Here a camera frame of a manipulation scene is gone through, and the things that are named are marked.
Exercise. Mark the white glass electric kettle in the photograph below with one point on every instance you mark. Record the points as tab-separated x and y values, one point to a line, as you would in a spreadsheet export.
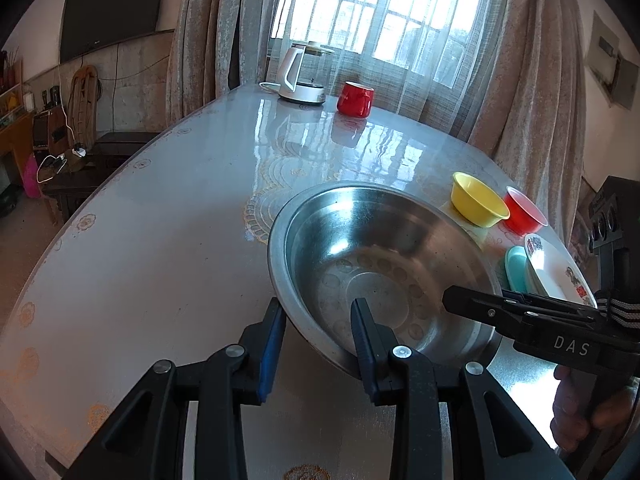
292	77

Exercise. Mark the teal plate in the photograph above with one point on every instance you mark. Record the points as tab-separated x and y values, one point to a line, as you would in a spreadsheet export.
515	270

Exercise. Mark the red plastic bowl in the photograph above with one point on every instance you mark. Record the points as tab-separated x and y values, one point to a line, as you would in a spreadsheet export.
522	215

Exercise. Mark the person's right hand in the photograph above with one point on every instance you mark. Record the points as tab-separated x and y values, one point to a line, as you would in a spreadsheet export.
570	410

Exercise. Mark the printed plastic bag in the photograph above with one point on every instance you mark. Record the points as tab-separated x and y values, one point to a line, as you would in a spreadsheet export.
582	232

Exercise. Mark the stainless steel bowl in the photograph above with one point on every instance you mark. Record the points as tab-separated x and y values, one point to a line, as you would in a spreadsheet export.
350	240

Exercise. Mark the grey wall electrical box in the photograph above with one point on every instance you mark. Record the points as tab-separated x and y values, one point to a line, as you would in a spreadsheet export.
615	70

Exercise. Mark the pink bag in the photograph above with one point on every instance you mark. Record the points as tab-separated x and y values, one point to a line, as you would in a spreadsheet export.
32	180

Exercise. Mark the black flat television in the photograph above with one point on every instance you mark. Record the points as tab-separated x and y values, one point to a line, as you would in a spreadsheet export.
110	5

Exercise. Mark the wooden cabinet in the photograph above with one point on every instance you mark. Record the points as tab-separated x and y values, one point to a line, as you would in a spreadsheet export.
12	145

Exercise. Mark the yellow bowl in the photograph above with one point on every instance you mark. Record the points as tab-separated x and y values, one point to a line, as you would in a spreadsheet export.
475	207

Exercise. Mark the barred window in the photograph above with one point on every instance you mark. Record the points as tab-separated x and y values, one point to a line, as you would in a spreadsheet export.
375	15

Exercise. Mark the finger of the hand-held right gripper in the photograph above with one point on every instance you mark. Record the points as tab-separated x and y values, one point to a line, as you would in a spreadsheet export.
480	307
555	306

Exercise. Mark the red mug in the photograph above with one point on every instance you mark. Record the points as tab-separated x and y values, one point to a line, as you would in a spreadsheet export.
352	102

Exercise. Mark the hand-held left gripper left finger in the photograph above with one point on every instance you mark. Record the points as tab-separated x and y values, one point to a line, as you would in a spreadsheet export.
270	345

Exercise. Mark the large white dragon-print plate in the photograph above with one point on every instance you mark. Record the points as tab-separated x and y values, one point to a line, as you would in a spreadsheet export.
550	270

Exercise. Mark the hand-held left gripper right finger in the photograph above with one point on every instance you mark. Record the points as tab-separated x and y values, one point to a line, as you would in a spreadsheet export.
362	340

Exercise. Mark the beige curtain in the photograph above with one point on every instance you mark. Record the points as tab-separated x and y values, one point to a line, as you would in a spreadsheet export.
540	85
215	45

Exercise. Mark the white sheer curtain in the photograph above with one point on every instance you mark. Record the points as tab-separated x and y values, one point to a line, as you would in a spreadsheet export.
415	95

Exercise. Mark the wooden chair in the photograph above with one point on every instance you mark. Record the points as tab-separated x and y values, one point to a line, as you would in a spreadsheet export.
82	105

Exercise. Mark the dark low table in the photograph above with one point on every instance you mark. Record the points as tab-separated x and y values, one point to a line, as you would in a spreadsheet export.
115	150

